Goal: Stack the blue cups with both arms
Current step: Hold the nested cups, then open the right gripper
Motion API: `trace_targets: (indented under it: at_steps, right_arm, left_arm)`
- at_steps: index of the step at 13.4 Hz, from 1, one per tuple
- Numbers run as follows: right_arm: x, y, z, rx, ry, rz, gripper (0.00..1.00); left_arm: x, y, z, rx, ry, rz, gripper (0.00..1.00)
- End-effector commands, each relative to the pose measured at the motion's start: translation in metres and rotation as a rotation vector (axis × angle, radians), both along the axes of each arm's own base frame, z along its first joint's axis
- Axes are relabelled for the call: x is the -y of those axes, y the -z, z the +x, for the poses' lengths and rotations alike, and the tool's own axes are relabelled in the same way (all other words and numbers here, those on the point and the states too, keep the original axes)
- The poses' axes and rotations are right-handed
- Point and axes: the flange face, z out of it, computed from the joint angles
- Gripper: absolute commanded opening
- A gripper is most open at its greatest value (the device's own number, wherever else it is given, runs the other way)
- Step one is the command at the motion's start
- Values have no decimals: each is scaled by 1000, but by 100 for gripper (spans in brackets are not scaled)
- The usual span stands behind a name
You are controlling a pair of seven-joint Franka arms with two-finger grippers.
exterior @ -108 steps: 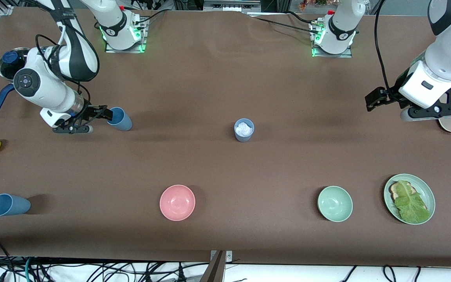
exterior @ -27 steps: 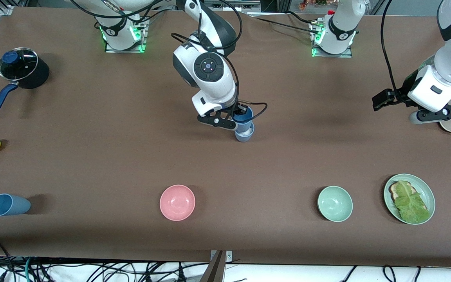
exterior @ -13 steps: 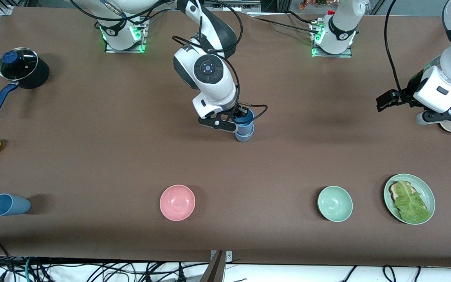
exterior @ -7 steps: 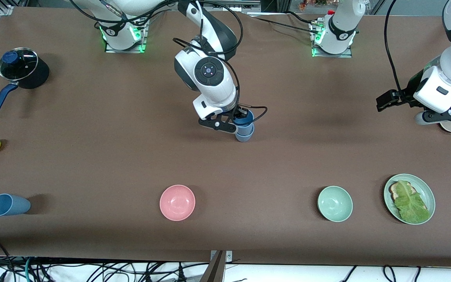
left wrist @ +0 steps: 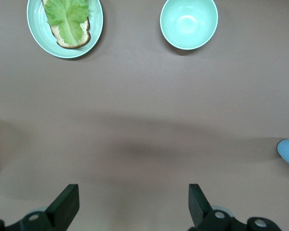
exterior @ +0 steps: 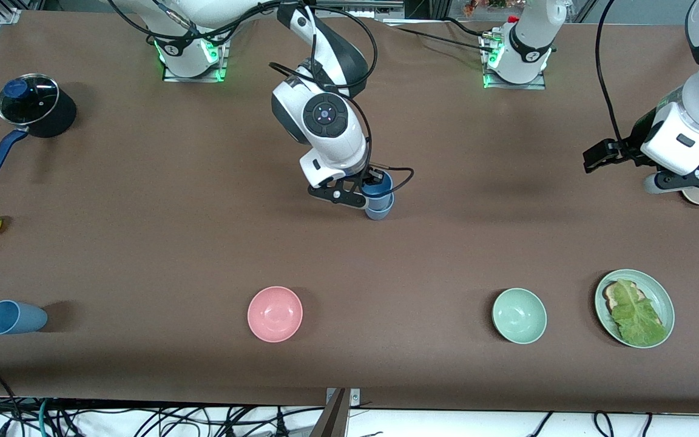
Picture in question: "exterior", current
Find blue plastic cup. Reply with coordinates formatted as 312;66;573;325
362;172;394;210
0;300;49;336

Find pale green plate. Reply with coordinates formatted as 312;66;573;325
595;269;676;349

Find dark blue saucepan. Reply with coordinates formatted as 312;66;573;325
0;74;77;180

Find black left base cable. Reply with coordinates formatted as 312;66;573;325
383;18;496;52

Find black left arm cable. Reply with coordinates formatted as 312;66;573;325
595;0;626;143

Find metal table bracket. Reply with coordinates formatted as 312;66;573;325
310;387;361;437

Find silver metal box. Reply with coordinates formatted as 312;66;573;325
315;0;406;19

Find blue cup holding tissue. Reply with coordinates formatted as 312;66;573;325
364;195;395;221

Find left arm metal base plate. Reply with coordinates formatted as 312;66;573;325
482;33;548;90

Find toast bread slice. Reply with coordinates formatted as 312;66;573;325
606;280;647;316

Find pink bowl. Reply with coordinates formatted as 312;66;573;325
247;286;304;344

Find pale green bowl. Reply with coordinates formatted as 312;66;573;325
491;288;548;345

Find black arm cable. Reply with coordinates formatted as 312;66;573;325
595;0;626;143
107;0;415;196

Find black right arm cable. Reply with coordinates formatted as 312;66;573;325
107;0;415;196

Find glass lid with blue knob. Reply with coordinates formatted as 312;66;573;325
0;73;60;126

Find green lettuce leaf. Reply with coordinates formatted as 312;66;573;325
610;280;669;347

